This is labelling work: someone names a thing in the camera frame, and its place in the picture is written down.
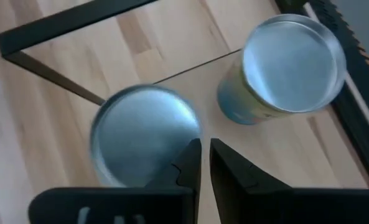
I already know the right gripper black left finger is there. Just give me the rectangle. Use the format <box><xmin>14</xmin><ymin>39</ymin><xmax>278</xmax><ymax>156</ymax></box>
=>
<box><xmin>27</xmin><ymin>138</ymin><xmax>203</xmax><ymax>224</ymax></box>

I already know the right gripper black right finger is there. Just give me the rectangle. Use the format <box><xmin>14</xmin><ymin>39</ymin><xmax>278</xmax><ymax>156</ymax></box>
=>
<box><xmin>208</xmin><ymin>138</ymin><xmax>369</xmax><ymax>224</ymax></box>

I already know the large can orange label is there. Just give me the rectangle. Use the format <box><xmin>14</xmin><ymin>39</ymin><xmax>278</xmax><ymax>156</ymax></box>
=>
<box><xmin>89</xmin><ymin>83</ymin><xmax>203</xmax><ymax>189</ymax></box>

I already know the large can green blue label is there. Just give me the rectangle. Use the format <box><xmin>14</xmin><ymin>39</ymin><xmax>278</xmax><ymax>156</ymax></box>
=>
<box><xmin>217</xmin><ymin>13</ymin><xmax>348</xmax><ymax>126</ymax></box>

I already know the black shelf side bar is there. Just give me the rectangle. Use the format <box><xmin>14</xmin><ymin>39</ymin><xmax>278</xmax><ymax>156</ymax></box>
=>
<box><xmin>0</xmin><ymin>0</ymin><xmax>159</xmax><ymax>106</ymax></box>

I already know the black mat hazard stripe edge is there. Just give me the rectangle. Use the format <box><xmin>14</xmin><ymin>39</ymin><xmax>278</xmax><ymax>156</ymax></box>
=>
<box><xmin>308</xmin><ymin>0</ymin><xmax>369</xmax><ymax>125</ymax></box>

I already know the black metal frame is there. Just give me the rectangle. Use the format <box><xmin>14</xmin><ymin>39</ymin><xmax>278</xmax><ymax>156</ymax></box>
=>
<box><xmin>152</xmin><ymin>27</ymin><xmax>369</xmax><ymax>189</ymax></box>

